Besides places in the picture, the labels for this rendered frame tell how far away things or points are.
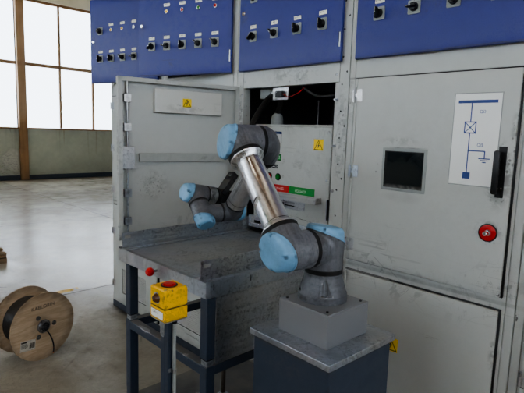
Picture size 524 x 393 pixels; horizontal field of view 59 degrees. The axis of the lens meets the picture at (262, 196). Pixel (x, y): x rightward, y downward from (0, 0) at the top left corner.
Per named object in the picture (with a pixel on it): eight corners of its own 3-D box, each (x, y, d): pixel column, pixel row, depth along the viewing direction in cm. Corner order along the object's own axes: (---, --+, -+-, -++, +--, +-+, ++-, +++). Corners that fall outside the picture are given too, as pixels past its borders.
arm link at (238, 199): (285, 119, 165) (234, 206, 197) (259, 118, 159) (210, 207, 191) (299, 143, 159) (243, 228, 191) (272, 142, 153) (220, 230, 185)
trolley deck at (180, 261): (206, 299, 157) (206, 282, 156) (118, 260, 201) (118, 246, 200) (331, 265, 203) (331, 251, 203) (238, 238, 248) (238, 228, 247)
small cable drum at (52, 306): (54, 338, 301) (52, 277, 296) (76, 346, 290) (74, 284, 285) (-9, 362, 268) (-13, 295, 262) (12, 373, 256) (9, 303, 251)
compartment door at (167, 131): (115, 238, 220) (113, 76, 210) (231, 226, 255) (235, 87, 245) (119, 241, 214) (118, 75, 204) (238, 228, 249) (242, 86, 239)
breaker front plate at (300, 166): (325, 234, 209) (331, 126, 203) (252, 217, 244) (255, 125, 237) (327, 234, 210) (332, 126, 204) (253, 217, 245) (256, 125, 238)
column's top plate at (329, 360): (395, 340, 144) (395, 334, 144) (329, 373, 123) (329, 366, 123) (316, 309, 168) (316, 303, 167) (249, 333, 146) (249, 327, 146)
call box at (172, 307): (164, 325, 133) (164, 290, 132) (150, 316, 139) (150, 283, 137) (188, 318, 139) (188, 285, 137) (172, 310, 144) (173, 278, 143)
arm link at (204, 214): (227, 218, 180) (218, 196, 186) (201, 221, 174) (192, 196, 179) (219, 230, 186) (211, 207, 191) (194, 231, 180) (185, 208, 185)
